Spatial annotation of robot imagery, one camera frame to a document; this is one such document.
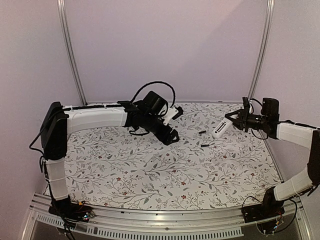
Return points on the aluminium frame post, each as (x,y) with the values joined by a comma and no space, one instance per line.
(263,47)
(61,6)

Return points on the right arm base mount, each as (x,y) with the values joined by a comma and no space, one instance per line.
(269,207)

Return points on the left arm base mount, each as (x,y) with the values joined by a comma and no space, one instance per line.
(71,211)

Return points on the white remote control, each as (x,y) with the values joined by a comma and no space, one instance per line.
(221,128)

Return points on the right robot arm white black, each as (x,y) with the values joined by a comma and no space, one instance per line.
(297,133)

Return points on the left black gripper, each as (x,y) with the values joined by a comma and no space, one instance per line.
(169,140)

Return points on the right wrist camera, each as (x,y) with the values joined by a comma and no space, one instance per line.
(247,105)

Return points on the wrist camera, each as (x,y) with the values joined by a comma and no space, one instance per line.
(247,105)
(172,114)

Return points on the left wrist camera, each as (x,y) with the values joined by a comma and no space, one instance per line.
(172,114)

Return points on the right aluminium frame post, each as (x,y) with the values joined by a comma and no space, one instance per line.
(263,47)

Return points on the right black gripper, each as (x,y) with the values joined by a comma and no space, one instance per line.
(240,119)

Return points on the left aluminium frame post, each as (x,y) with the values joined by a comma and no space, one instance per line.
(61,6)

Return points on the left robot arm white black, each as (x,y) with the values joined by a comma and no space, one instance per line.
(153,114)

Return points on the front aluminium rail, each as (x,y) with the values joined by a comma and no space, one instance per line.
(119,223)

